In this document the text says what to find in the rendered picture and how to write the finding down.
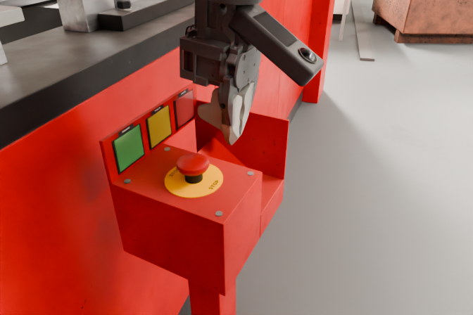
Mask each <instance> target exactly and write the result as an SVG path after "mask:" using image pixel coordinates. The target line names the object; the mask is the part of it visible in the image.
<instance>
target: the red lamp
mask: <svg viewBox="0 0 473 315"><path fill-rule="evenodd" d="M175 108H176V116H177V128H179V127H181V126H182V125H183V124H184V123H185V122H187V121H188V120H190V119H191V118H192V117H193V116H194V102H193V91H192V90H191V91H189V92H187V93H186V94H185V95H183V96H181V97H180V98H178V99H177V100H176V101H175Z"/></svg>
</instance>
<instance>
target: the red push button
mask: <svg viewBox="0 0 473 315"><path fill-rule="evenodd" d="M209 165H210V163H209V160H208V158H207V157H206V156H205V155H202V154H199V153H189V154H186V155H183V156H182V157H180V158H179V159H178V160H177V164H176V167H177V169H178V171H179V172H180V173H181V174H183V175H185V181H186V182H187V183H189V184H197V183H199V182H201V181H202V180H203V173H204V172H205V171H206V170H207V169H208V167H209Z"/></svg>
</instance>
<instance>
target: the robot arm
mask: <svg viewBox="0 0 473 315"><path fill-rule="evenodd" d="M261 2H263V0H195V12H194V25H192V26H188V27H187V28H186V32H185V36H183V37H180V38H179V76H180V77H181V78H184V79H188V80H191V81H193V83H194V84H198V85H201V86H205V87H207V86H208V85H210V84H212V85H215V86H218V88H216V89H214V90H213V92H212V97H211V100H210V103H206V104H202V105H200V106H199V107H198V116H199V117H200V118H201V119H202V120H204V121H206V122H207V123H209V124H211V125H213V126H214V127H216V128H218V129H219V130H221V131H222V133H223V135H224V138H225V141H226V142H227V144H228V145H231V146H232V145H233V144H234V143H235V142H236V140H237V139H238V138H239V137H240V136H241V135H242V132H243V130H244V127H245V124H246V121H247V119H248V115H249V112H250V109H251V106H252V104H253V99H254V96H255V92H256V87H257V84H258V75H259V67H260V60H261V53H262V54H263V55H264V56H265V57H267V58H268V59H269V60H270V61H271V62H273V63H274V64H275V65H276V66H277V67H278V68H279V69H280V70H281V71H282V72H284V73H285V74H286V75H287V76H288V77H290V78H291V79H292V80H293V81H294V82H295V83H297V85H299V86H305V85H306V84H307V83H308V82H309V81H310V80H311V79H312V78H313V77H314V76H315V75H316V74H317V73H318V72H319V71H320V70H321V69H322V67H323V66H324V61H323V60H322V59H321V57H319V56H318V55H317V54H316V53H314V52H313V51H312V50H311V49H309V48H308V47H307V46H306V45H305V44H304V43H303V42H302V41H301V40H300V39H298V38H297V37H296V36H295V35H293V34H292V33H291V32H290V31H289V30H288V29H287V28H285V26H283V25H282V24H281V23H280V22H279V21H277V20H276V19H275V18H274V17H272V16H271V15H270V14H269V13H268V12H267V11H266V10H265V9H264V8H262V7H261V6H260V5H259V3H261ZM189 27H191V28H190V30H189V31H187V30H188V29H189ZM193 27H194V29H192V28H193ZM190 37H191V39H189V38H190ZM183 50H184V53H183Z"/></svg>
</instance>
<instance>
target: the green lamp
mask: <svg viewBox="0 0 473 315"><path fill-rule="evenodd" d="M114 144H115V151H116V155H117V159H118V165H119V169H120V172H121V171H122V170H124V169H125V168H127V167H128V166H129V165H131V164H132V163H133V162H134V161H136V160H137V159H139V158H140V157H141V156H142V155H143V154H144V150H143V145H142V140H141V132H140V127H139V124H138V125H137V126H136V127H134V128H133V129H131V130H129V131H128V132H127V133H125V134H123V135H122V136H121V137H119V138H117V139H116V140H114Z"/></svg>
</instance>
